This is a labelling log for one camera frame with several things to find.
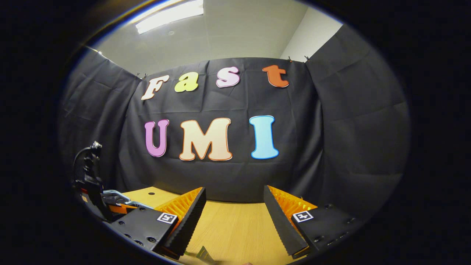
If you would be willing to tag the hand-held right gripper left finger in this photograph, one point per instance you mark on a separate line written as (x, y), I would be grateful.
(191, 221)

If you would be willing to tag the black backdrop cloth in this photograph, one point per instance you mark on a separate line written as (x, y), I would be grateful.
(235, 169)

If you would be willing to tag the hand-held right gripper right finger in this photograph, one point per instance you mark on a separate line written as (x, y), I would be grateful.
(281, 221)

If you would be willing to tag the large green white cream tube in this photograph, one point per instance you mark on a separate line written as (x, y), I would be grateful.
(205, 254)

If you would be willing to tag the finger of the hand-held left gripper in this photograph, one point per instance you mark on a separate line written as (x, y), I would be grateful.
(123, 209)

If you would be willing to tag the ceiling light panel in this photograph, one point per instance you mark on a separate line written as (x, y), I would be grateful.
(169, 14)

